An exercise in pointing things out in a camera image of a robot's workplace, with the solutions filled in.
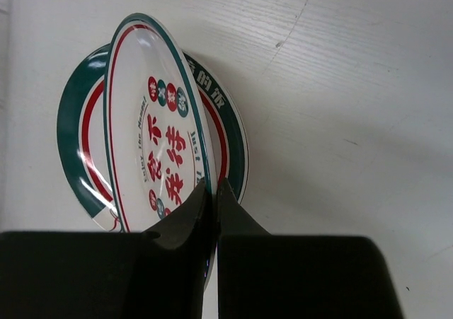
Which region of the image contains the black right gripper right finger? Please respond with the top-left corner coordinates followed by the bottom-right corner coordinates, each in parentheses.
top-left (217, 180), bottom-right (403, 318)

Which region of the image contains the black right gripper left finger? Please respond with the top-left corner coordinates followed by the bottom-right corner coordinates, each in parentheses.
top-left (1, 182), bottom-right (212, 318)

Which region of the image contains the green rim dotted plate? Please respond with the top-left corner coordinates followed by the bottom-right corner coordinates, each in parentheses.
top-left (103, 13), bottom-right (217, 281)

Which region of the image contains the green band ceramic plate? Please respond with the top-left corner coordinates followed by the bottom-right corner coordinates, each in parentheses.
top-left (57, 45), bottom-right (249, 232)

